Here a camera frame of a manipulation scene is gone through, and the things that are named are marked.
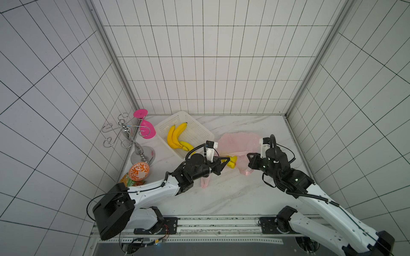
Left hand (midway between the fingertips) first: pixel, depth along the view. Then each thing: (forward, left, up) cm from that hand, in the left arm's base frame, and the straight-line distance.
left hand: (227, 162), depth 74 cm
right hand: (+5, -9, +2) cm, 11 cm away
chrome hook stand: (+12, +49, -13) cm, 52 cm away
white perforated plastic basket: (+30, +18, -17) cm, 39 cm away
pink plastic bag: (+13, -7, -5) cm, 15 cm away
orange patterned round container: (+3, +49, -18) cm, 52 cm away
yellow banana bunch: (+24, +32, -14) cm, 43 cm away
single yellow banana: (-1, -2, 0) cm, 2 cm away
